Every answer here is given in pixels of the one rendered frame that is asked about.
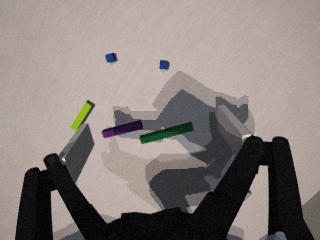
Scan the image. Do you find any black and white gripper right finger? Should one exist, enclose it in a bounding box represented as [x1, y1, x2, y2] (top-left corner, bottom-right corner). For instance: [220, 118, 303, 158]
[169, 105, 315, 240]

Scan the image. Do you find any small blue cube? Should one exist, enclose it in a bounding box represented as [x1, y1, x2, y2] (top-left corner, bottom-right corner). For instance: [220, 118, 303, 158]
[105, 53, 116, 63]
[159, 60, 168, 69]

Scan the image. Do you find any grey rod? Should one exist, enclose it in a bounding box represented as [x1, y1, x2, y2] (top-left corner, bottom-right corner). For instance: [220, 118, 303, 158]
[243, 190, 252, 202]

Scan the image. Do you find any purple rod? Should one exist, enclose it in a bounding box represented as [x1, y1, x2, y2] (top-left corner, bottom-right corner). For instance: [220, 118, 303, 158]
[102, 120, 143, 138]

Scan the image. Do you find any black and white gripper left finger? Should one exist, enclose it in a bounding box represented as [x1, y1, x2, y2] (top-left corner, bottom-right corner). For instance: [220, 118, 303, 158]
[15, 123, 121, 240]

